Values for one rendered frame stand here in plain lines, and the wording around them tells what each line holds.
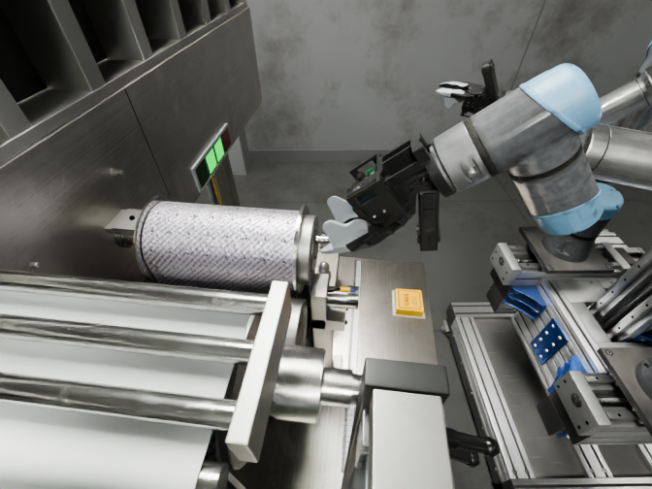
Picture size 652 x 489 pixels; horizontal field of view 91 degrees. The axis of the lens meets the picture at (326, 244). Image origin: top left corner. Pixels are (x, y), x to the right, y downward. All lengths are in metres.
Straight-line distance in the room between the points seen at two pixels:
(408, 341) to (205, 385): 0.68
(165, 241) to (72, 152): 0.17
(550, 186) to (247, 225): 0.39
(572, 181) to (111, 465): 0.46
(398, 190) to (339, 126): 2.67
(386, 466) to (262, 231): 0.37
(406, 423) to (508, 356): 1.60
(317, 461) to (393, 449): 0.55
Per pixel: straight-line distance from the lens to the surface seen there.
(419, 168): 0.42
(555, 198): 0.46
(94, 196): 0.61
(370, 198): 0.42
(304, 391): 0.29
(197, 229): 0.52
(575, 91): 0.41
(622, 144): 0.61
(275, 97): 3.01
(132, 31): 0.74
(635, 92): 1.16
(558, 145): 0.42
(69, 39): 0.62
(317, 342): 0.67
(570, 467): 1.71
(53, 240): 0.56
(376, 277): 0.96
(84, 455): 0.24
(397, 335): 0.86
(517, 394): 1.72
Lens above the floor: 1.63
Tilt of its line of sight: 45 degrees down
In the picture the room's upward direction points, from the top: straight up
